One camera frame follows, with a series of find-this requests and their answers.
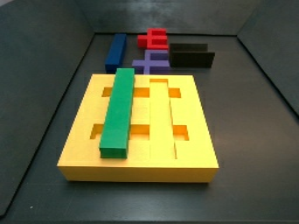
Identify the blue long block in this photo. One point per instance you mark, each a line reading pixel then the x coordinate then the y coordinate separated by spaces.
pixel 117 52

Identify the yellow slotted board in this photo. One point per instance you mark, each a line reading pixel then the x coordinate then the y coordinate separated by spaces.
pixel 170 147

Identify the green long block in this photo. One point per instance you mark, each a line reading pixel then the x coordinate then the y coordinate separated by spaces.
pixel 114 141

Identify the purple cross-shaped block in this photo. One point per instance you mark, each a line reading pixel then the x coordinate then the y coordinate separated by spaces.
pixel 155 62

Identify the red cross-shaped block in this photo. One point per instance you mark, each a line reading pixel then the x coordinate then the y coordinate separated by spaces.
pixel 155 40

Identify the black angle bracket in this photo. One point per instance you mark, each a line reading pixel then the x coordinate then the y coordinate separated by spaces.
pixel 190 55

